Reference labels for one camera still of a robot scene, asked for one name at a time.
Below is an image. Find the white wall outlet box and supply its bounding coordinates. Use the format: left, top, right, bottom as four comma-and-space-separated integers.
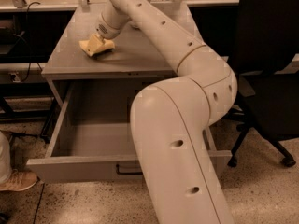
9, 72, 21, 83

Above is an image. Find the black office chair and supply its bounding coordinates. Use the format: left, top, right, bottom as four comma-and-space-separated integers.
228, 0, 299, 167

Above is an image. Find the black power cable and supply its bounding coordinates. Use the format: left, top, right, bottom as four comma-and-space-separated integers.
12, 1, 45, 83

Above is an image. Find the black drawer handle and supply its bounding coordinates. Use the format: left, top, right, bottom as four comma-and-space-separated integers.
116, 164, 143, 175

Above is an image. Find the tan sneaker shoe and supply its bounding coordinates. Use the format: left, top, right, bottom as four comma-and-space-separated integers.
0, 171, 38, 192

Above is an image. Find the yellow sponge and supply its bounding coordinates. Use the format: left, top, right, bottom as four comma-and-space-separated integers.
79, 40, 93, 57

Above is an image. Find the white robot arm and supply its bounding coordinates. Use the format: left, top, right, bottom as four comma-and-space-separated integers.
96, 0, 237, 224

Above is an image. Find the white trouser leg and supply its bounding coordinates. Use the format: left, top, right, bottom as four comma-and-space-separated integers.
0, 132, 12, 184

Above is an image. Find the white ceramic bowl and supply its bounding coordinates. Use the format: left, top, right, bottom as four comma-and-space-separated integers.
130, 21, 139, 29

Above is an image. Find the grey metal cabinet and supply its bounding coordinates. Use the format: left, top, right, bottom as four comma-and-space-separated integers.
41, 2, 200, 110

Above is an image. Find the grey open top drawer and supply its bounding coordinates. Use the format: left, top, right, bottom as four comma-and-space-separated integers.
27, 78, 233, 183

